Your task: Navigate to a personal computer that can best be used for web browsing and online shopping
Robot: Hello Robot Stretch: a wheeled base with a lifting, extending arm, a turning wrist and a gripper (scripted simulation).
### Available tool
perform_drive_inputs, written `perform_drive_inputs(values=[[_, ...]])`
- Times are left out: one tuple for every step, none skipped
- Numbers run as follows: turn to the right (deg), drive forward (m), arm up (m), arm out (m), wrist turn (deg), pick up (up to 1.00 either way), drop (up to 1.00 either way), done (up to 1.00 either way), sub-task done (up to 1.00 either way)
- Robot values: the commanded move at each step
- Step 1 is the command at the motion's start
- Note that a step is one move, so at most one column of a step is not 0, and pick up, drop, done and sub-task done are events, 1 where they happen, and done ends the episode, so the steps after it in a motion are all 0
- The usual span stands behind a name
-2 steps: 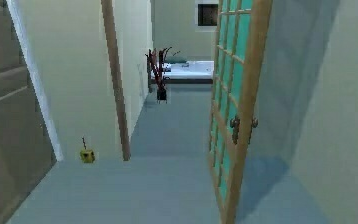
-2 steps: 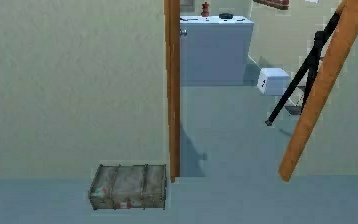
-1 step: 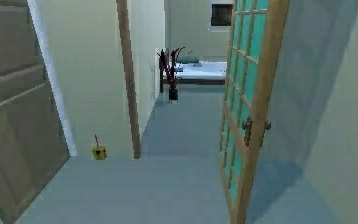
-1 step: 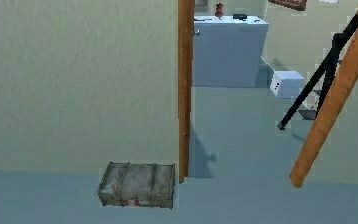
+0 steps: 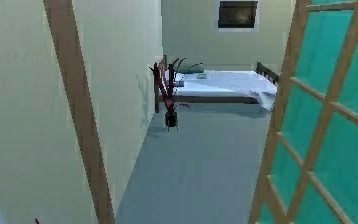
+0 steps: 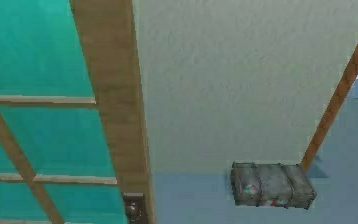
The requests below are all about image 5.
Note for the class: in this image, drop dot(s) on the small grey flat object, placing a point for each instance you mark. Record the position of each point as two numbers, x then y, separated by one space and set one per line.
202 76

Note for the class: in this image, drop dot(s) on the teal wooden lattice door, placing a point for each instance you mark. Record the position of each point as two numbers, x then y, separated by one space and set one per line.
333 140

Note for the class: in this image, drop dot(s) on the dark red house plant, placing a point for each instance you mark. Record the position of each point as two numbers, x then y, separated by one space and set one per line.
169 96

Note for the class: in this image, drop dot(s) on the teal pillow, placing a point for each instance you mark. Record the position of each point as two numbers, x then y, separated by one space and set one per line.
190 68

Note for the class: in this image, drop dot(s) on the brown bed with white sheet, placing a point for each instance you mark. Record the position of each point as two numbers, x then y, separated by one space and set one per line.
220 87

